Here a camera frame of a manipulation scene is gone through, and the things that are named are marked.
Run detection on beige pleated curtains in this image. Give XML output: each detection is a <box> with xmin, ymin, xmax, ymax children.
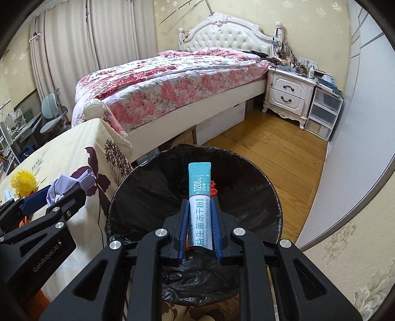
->
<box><xmin>29</xmin><ymin>1</ymin><xmax>157</xmax><ymax>106</ymax></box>

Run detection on white two-drawer nightstand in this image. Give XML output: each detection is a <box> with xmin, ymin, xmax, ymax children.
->
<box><xmin>262</xmin><ymin>66</ymin><xmax>317</xmax><ymax>130</ymax></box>

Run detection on white sliding wardrobe door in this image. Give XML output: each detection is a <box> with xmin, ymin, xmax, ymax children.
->
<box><xmin>296</xmin><ymin>1</ymin><xmax>394</xmax><ymax>250</ymax></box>

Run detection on pink floral quilt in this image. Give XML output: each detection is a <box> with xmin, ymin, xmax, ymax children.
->
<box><xmin>72</xmin><ymin>47</ymin><xmax>271</xmax><ymax>136</ymax></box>

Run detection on white box under bed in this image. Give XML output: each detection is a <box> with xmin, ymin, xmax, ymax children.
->
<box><xmin>196</xmin><ymin>102</ymin><xmax>246</xmax><ymax>145</ymax></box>

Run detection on mosquito net pole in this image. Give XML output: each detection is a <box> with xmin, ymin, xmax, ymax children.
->
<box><xmin>159</xmin><ymin>0</ymin><xmax>214</xmax><ymax>25</ymax></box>

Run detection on clear plastic drawer unit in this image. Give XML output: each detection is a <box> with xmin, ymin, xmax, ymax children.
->
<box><xmin>305</xmin><ymin>86</ymin><xmax>343</xmax><ymax>142</ymax></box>

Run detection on white bed with headboard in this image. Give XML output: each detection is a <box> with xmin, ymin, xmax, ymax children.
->
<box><xmin>72</xmin><ymin>13</ymin><xmax>275</xmax><ymax>159</ymax></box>

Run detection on floral cream tablecloth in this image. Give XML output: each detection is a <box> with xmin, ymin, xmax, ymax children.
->
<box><xmin>1</xmin><ymin>119</ymin><xmax>132</xmax><ymax>303</ymax></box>

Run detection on red foam fruit net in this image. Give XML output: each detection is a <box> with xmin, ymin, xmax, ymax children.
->
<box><xmin>210</xmin><ymin>181</ymin><xmax>217</xmax><ymax>197</ymax></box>

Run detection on grey study desk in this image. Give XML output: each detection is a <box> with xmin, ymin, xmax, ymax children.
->
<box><xmin>1</xmin><ymin>110</ymin><xmax>43</xmax><ymax>157</ymax></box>

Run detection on lavender wrapper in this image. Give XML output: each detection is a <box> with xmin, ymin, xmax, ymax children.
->
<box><xmin>46</xmin><ymin>169</ymin><xmax>96</xmax><ymax>206</ymax></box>

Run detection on black lined trash bin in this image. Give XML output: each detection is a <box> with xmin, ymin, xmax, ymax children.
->
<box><xmin>105</xmin><ymin>143</ymin><xmax>283</xmax><ymax>307</ymax></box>

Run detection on white round bed post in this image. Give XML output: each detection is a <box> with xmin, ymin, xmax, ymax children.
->
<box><xmin>83</xmin><ymin>99</ymin><xmax>106</xmax><ymax>120</ymax></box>

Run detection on grey office chair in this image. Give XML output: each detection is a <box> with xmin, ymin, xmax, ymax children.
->
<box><xmin>40</xmin><ymin>88</ymin><xmax>71</xmax><ymax>134</ymax></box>

